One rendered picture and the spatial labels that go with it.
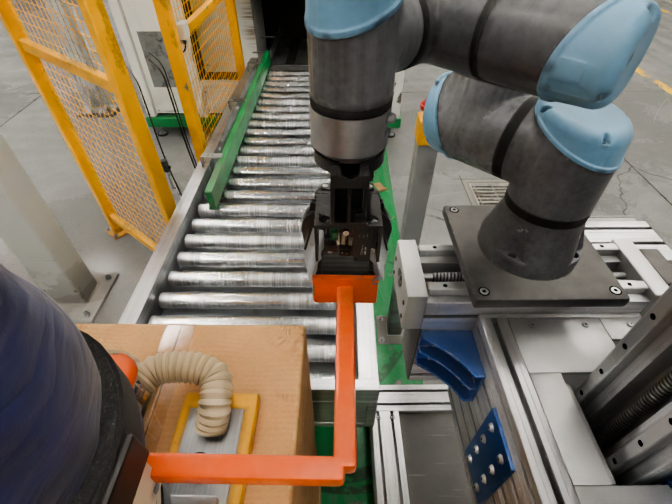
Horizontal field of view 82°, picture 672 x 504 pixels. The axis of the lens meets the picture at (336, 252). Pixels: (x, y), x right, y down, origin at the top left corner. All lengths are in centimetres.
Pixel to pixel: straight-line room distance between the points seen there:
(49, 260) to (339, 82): 180
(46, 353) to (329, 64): 27
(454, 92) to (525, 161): 14
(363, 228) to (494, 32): 20
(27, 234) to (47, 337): 170
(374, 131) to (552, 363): 46
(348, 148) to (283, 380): 36
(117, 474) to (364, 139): 30
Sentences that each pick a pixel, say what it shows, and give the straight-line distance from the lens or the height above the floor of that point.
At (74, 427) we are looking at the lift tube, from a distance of 28.
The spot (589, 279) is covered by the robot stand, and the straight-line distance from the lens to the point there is 69.
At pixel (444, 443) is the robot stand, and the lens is 138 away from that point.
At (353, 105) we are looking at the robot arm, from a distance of 34.
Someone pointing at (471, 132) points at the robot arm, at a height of 122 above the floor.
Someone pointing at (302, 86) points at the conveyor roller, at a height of 53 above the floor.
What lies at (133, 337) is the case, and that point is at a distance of 71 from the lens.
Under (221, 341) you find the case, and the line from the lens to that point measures 65.
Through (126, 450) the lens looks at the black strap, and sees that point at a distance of 31.
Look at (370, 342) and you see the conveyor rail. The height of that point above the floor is 59.
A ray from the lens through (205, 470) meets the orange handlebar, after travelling 42.
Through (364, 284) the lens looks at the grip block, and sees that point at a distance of 51.
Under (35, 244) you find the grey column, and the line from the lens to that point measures 198.
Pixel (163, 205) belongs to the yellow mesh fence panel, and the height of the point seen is 56.
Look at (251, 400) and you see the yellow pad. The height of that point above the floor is 97.
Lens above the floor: 147
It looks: 44 degrees down
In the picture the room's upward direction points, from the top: straight up
